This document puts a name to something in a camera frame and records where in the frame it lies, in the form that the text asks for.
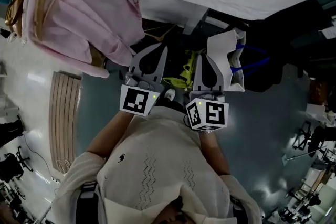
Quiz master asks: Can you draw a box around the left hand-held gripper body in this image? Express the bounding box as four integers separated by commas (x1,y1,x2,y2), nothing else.
119,72,165,117

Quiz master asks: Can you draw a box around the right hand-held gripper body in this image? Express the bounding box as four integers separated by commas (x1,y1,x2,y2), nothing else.
185,90,230,133

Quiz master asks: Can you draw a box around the person's left forearm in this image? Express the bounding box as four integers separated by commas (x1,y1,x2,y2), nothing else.
86,111,138,160

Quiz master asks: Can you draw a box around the person's right forearm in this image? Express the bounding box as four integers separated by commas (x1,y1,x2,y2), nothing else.
200,130,231,177

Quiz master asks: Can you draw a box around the person's white shoe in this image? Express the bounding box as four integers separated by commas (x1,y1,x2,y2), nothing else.
163,88,176,101

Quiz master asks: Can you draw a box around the person's cream knit sweater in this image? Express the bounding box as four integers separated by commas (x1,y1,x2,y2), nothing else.
50,106,261,224

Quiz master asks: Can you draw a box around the pink hanging garment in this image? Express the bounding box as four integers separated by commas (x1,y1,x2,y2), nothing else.
22,0,145,80

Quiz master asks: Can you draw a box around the cardboard box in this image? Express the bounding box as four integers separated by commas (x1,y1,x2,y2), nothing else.
308,78,336,114

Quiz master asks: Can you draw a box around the teal-headed mop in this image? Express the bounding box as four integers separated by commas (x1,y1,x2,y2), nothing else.
281,151,320,166

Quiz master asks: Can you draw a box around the black swivel chair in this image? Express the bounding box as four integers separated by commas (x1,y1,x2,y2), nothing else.
292,120,327,158

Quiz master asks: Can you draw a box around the black office chair base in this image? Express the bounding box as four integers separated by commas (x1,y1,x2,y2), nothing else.
4,146,34,179

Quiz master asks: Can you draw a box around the right harness strap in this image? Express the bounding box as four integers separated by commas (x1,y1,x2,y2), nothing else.
229,195,249,224

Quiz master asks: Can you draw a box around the harness strap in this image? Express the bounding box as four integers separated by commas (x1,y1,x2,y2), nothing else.
229,195,249,224
79,182,102,224

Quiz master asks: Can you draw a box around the left harness strap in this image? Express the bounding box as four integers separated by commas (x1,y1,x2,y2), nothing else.
79,182,102,224

